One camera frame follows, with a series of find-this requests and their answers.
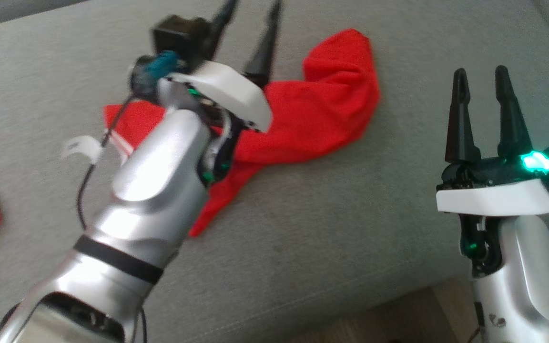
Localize left arm black cable teal plug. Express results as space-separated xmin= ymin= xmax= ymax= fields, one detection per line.
xmin=77 ymin=50 xmax=182 ymax=232

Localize left arm white cable clip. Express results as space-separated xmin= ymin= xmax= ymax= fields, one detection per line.
xmin=60 ymin=135 xmax=104 ymax=165

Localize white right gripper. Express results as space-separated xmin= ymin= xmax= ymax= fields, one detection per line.
xmin=437 ymin=65 xmax=549 ymax=215

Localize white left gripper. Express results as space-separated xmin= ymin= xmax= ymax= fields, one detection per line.
xmin=158 ymin=0 xmax=283 ymax=143

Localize red sports shorts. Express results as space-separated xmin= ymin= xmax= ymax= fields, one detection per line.
xmin=103 ymin=29 xmax=381 ymax=238

